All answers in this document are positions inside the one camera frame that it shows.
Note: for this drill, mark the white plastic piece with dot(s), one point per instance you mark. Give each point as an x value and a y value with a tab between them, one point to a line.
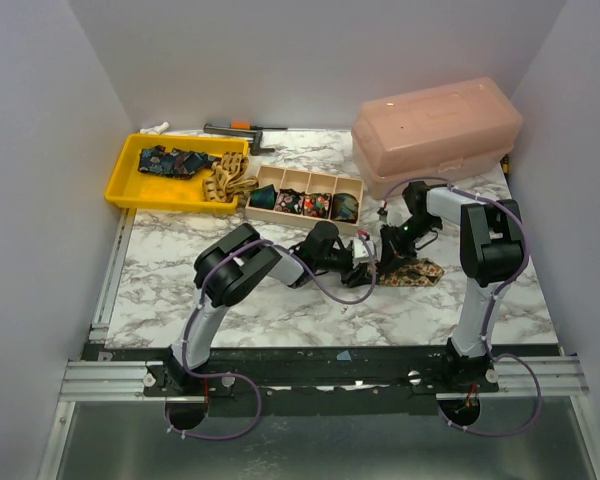
155	130

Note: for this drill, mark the wooden compartment organizer box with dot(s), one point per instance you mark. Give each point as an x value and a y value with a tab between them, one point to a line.
307	182

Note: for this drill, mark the orange handled tool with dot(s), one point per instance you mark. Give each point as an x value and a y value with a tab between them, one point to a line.
239	129

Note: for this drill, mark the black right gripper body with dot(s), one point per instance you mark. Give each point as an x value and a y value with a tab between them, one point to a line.
389	251

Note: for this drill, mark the aluminium rail frame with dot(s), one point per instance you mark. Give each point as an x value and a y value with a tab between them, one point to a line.
545	436

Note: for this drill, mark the yellow plastic tray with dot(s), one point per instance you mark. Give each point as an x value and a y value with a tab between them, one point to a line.
129	188

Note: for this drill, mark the navy floral patterned tie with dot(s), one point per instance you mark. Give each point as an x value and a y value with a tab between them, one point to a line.
174	163

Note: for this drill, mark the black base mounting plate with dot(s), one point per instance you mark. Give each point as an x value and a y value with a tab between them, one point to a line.
327	381

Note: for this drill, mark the dark green rolled tie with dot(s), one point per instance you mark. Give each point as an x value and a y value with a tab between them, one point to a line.
264	197

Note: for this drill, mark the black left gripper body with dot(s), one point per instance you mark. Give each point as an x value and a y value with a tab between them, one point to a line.
337	261

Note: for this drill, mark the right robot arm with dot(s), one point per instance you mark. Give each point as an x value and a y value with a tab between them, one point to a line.
492	251

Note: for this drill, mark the black floral rolled tie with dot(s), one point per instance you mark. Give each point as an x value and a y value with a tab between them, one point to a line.
290	201

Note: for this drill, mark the beige beetle patterned tie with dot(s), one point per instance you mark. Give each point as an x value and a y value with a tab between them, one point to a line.
229	179

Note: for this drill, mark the red floral rolled tie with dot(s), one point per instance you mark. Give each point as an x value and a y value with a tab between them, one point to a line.
317	205

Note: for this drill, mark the pink translucent plastic box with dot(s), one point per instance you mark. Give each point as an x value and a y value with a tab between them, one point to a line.
454	131

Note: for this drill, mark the paisley flamingo patterned tie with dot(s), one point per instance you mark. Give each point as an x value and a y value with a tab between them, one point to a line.
415	273

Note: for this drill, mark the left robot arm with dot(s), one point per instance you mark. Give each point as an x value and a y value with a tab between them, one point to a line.
228	271

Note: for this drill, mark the green feather rolled tie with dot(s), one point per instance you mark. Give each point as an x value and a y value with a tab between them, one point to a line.
344	208

